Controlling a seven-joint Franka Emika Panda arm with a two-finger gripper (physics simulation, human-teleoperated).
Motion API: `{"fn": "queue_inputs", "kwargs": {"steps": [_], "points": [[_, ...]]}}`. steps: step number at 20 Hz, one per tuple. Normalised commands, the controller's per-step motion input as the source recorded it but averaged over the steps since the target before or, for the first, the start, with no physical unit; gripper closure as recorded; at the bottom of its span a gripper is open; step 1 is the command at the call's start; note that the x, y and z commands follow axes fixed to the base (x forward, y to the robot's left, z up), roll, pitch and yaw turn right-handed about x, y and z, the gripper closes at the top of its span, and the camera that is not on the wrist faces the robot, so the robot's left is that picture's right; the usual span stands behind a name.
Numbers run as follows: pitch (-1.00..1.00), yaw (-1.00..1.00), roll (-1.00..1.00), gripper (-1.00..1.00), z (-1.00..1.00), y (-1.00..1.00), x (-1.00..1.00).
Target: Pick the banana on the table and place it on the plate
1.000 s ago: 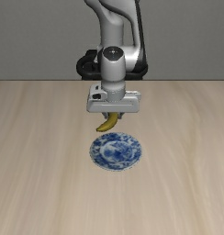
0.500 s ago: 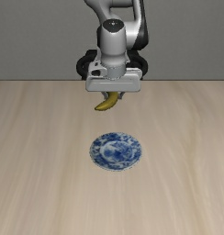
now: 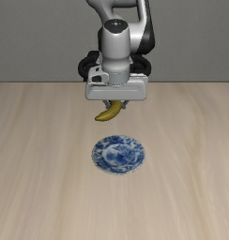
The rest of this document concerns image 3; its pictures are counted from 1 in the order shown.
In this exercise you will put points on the yellow banana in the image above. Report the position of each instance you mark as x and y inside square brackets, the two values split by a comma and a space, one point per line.
[110, 113]

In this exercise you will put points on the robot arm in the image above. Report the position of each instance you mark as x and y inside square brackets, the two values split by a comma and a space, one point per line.
[116, 40]

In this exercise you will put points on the blue and white plate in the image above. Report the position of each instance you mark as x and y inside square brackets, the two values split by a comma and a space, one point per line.
[118, 154]

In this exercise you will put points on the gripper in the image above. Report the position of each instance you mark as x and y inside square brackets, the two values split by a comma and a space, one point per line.
[119, 90]

